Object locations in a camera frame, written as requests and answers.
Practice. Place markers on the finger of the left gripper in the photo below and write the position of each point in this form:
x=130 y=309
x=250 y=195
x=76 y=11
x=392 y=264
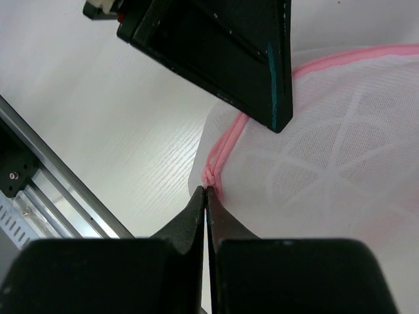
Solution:
x=239 y=51

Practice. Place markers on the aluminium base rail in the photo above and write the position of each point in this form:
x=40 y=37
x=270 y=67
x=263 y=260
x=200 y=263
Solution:
x=50 y=197

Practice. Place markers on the pink trimmed mesh laundry bag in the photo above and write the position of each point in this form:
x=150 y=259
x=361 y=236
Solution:
x=345 y=166

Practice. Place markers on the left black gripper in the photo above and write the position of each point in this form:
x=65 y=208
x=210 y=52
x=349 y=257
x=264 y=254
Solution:
x=104 y=9

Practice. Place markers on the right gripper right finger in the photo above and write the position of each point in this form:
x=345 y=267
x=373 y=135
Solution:
x=253 y=275

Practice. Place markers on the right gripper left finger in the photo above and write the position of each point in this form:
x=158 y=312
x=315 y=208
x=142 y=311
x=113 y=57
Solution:
x=158 y=274

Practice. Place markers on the white slotted cable duct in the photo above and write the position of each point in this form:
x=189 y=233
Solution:
x=14 y=224

